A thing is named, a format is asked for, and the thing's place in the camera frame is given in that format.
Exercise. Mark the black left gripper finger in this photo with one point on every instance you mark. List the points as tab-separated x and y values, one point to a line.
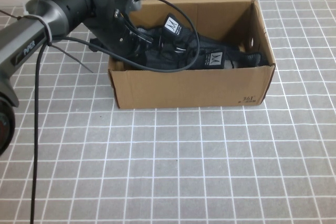
139	44
140	32

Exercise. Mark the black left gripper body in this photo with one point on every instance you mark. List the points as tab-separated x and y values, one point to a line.
115	35

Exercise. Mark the black knit sneaker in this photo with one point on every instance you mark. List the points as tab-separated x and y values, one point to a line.
216	57
172	26

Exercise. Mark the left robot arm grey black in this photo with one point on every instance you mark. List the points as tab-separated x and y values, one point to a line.
29	43

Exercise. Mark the brown cardboard shoe box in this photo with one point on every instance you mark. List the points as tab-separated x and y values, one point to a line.
197	90

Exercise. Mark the black zip tie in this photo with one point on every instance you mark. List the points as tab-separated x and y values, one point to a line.
73	58
11	15

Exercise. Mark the white zip tie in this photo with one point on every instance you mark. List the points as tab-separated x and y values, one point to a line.
47	31

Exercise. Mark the grey checked tablecloth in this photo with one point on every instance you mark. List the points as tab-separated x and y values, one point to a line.
197	169

